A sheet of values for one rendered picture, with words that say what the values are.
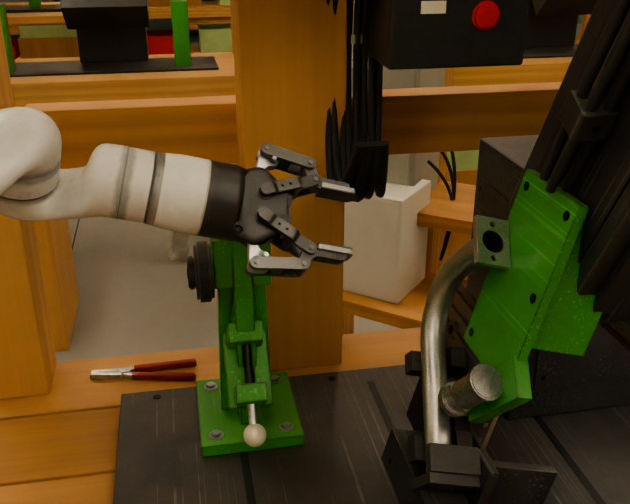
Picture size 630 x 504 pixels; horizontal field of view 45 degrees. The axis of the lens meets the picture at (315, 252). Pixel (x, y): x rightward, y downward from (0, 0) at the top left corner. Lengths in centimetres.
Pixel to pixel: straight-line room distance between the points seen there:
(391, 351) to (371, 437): 25
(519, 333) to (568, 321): 5
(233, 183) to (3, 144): 20
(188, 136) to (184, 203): 40
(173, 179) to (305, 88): 35
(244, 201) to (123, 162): 12
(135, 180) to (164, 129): 39
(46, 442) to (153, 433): 15
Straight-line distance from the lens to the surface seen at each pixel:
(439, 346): 91
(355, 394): 109
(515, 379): 79
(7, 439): 112
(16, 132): 71
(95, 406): 114
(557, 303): 80
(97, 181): 72
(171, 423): 105
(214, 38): 768
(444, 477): 85
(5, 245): 108
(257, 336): 94
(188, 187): 72
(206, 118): 110
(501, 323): 83
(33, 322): 113
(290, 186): 76
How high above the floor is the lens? 152
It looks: 24 degrees down
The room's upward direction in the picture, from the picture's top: straight up
